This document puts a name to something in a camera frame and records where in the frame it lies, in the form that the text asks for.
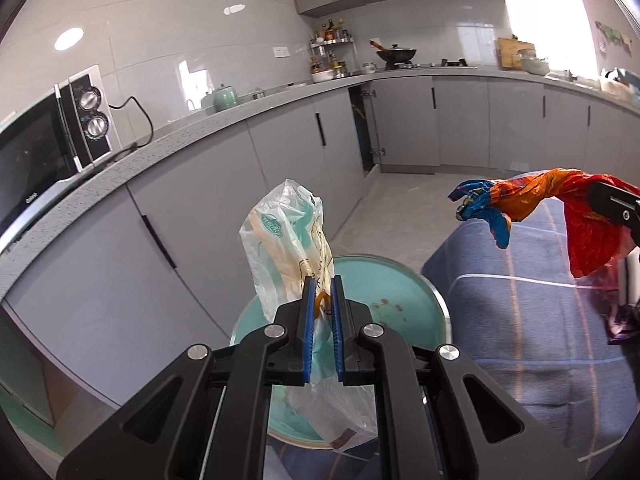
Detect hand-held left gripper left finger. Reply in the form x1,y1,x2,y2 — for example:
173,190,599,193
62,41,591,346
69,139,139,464
56,276,317,480

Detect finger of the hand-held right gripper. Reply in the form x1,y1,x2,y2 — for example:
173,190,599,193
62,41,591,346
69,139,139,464
587,182,640,250

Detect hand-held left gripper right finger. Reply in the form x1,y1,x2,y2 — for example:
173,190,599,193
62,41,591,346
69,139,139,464
330,275,586,480

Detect teal round trash bin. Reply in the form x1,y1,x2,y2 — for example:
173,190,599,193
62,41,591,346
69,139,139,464
230,254,451,448

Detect orange blue red plastic bag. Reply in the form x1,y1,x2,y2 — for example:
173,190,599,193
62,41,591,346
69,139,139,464
447,167,640,278

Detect clear printed plastic bag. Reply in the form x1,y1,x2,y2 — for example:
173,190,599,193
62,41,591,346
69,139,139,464
239,178,378,450

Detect grey kitchen base cabinets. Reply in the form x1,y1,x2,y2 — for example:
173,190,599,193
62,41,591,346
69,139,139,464
0,74,640,426

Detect bowls on counter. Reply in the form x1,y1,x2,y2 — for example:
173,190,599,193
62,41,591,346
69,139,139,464
517,49,551,75

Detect wooden cutting board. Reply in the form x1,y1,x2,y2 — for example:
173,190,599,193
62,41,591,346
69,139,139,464
496,36,536,70

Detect bright window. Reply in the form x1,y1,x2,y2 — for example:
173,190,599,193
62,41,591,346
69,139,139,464
505,0,601,73

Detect gas stove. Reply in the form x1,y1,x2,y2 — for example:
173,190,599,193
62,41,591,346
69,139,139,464
382,59,478,70

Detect pale green kettle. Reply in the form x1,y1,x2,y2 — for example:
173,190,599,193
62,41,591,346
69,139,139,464
202,83,241,113

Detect black wok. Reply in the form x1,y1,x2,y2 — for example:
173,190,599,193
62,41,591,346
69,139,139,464
369,39,418,66

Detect metal spice rack with bottles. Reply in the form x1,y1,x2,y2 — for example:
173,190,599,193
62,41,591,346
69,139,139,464
308,19,358,83

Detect black silver microwave oven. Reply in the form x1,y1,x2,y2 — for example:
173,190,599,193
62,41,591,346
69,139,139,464
0,64,123,256

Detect colourful wall decoration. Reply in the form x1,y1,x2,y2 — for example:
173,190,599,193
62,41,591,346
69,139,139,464
595,20,633,56

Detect black power cable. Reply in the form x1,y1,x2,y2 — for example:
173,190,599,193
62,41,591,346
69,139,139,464
107,96,155,153

